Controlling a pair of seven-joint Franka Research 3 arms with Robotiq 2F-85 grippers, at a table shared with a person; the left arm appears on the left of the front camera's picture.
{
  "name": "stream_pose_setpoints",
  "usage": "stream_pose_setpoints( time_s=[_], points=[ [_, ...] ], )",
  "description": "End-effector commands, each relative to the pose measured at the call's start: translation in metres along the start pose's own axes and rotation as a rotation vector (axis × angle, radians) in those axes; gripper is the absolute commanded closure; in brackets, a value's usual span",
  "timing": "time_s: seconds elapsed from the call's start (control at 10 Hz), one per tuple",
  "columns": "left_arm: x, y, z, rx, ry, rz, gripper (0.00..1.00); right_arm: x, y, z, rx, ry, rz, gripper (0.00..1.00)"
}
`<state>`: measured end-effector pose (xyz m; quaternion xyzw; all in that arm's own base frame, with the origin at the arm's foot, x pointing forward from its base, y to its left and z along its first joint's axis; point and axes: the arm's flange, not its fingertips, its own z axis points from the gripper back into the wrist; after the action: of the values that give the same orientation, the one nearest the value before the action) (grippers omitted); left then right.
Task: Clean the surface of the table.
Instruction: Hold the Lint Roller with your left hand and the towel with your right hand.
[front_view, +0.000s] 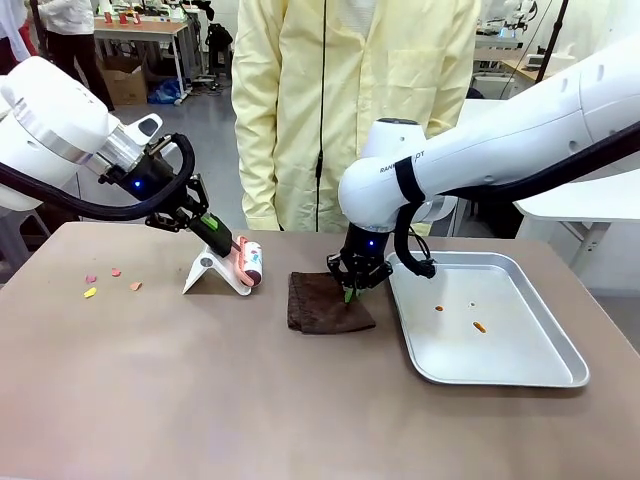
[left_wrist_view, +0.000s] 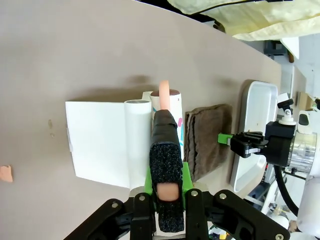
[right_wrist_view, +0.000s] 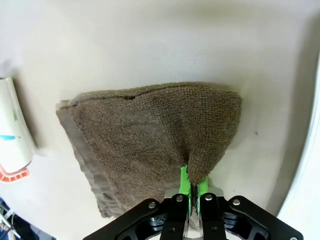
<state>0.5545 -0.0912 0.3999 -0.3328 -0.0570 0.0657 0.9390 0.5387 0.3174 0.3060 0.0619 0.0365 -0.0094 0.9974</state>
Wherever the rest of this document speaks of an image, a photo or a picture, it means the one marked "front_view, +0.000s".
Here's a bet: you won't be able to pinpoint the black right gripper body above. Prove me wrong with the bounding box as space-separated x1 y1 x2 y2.
341 222 389 267

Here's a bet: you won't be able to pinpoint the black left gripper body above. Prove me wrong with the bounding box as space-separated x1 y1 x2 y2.
98 151 198 217

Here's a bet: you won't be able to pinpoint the brown cloth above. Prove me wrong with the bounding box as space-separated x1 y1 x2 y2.
287 271 377 335

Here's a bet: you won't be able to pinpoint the pink lint roller black handle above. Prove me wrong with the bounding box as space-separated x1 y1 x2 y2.
189 214 265 289

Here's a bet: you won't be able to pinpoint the white lint roller stand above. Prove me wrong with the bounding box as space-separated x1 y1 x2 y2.
182 244 253 297

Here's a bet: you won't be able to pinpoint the blue plastic bag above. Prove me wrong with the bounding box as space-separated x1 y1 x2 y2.
147 77 182 107

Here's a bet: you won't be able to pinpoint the cardboard box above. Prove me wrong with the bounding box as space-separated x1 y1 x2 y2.
98 54 149 107

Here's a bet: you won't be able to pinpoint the grey stool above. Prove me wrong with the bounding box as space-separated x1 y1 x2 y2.
0 205 52 286

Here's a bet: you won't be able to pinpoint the person in yellow coat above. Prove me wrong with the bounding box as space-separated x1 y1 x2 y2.
231 0 482 236

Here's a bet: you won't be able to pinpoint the silver metal tray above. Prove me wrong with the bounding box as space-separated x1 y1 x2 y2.
387 250 591 389

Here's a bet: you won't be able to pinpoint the wooden background table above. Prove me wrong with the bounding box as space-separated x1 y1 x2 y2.
93 18 190 101

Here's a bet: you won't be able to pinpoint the black background chair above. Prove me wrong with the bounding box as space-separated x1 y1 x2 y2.
204 22 235 77

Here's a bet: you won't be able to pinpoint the background person dark trousers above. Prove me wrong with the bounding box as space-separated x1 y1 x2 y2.
37 0 117 112

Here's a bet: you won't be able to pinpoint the background person white coat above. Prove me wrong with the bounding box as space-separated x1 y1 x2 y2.
0 0 39 76

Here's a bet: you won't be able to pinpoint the white side table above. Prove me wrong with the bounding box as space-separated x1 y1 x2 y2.
457 97 640 292

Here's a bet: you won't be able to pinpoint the wooden background desk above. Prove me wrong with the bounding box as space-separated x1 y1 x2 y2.
499 57 557 85

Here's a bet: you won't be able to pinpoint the black tripod pole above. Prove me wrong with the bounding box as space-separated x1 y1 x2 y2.
533 0 571 84

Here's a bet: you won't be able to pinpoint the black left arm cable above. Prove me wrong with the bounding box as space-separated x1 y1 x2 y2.
0 132 196 223

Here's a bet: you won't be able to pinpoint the black cord on coat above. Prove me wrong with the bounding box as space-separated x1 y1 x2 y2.
314 0 329 232

